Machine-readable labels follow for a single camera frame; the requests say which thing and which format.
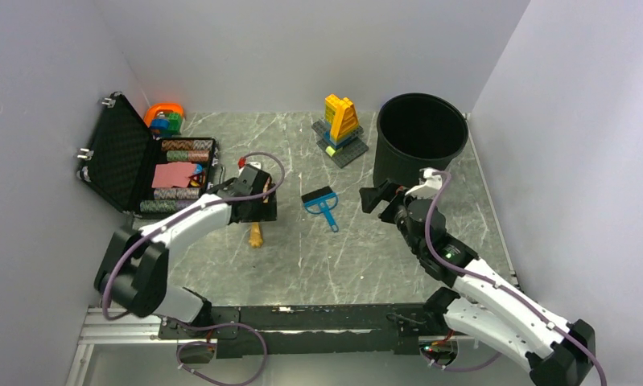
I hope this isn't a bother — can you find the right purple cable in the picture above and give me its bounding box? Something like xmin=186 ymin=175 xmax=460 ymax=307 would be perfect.
xmin=420 ymin=170 xmax=608 ymax=386

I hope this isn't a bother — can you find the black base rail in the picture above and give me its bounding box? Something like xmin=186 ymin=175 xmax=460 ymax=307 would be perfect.
xmin=158 ymin=303 xmax=449 ymax=359

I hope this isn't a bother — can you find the purple cable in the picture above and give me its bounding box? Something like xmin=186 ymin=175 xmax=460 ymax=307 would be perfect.
xmin=101 ymin=152 xmax=286 ymax=386
xmin=420 ymin=170 xmax=608 ymax=386

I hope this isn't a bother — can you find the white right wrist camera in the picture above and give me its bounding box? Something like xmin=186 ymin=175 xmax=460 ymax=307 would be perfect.
xmin=405 ymin=167 xmax=451 ymax=199

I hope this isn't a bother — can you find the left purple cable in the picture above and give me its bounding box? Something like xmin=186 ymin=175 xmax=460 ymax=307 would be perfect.
xmin=101 ymin=152 xmax=286 ymax=386

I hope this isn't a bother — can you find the yellow block tower on plate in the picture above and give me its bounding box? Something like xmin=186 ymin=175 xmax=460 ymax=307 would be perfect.
xmin=311 ymin=94 xmax=369 ymax=169

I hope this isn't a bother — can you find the black poker chip case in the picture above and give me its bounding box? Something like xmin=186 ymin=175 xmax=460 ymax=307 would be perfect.
xmin=76 ymin=92 xmax=218 ymax=220

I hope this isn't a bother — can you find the yellow slotted plastic scoop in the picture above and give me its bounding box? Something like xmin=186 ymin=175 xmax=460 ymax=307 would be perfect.
xmin=249 ymin=178 xmax=272 ymax=248

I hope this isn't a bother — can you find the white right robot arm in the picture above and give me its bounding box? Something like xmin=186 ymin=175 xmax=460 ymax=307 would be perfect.
xmin=360 ymin=181 xmax=596 ymax=385

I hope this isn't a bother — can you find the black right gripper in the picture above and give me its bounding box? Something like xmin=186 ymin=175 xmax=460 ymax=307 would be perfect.
xmin=360 ymin=179 xmax=431 ymax=256

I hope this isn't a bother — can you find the blue hand brush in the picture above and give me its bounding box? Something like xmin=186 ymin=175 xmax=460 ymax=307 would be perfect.
xmin=301 ymin=186 xmax=339 ymax=232

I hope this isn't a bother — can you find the black ribbed waste bin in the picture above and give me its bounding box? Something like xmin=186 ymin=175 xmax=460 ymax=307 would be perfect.
xmin=373 ymin=92 xmax=469 ymax=187

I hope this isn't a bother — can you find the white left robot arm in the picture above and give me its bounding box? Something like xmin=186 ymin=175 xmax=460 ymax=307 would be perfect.
xmin=94 ymin=164 xmax=280 ymax=338

